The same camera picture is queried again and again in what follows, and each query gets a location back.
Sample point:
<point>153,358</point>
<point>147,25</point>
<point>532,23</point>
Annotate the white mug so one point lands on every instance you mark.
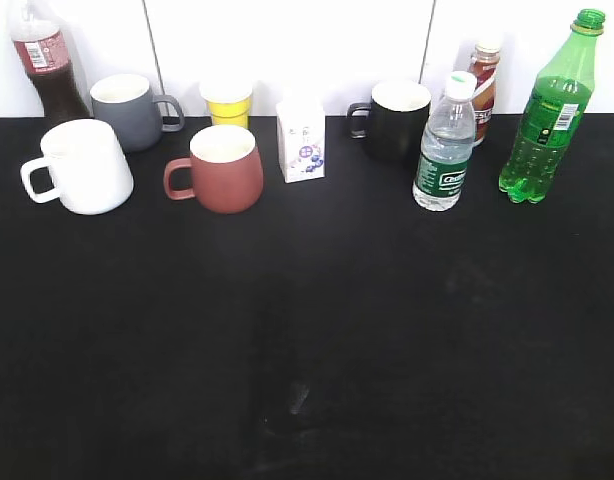
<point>89,171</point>

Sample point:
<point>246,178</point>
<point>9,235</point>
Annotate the green soda bottle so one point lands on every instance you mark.
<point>559,97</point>

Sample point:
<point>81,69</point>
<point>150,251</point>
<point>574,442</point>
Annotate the yellow paper cup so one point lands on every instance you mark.
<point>229,100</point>

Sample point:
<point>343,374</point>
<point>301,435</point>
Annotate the cola bottle red label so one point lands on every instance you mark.
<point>38,39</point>

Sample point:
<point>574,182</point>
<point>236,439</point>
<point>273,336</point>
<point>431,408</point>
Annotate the red mug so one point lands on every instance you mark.
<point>226,170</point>

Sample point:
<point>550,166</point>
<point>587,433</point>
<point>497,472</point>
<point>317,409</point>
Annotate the white milk carton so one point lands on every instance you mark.
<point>301,136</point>

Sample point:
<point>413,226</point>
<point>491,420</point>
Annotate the black mug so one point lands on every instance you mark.
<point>391,124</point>

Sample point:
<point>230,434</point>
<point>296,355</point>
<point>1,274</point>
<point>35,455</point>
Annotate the clear water bottle green label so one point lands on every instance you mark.
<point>446,145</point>

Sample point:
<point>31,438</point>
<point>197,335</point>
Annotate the grey mug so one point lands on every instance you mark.
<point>127,103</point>

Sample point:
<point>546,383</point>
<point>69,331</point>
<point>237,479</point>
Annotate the brown tea bottle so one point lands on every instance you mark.
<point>484,62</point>

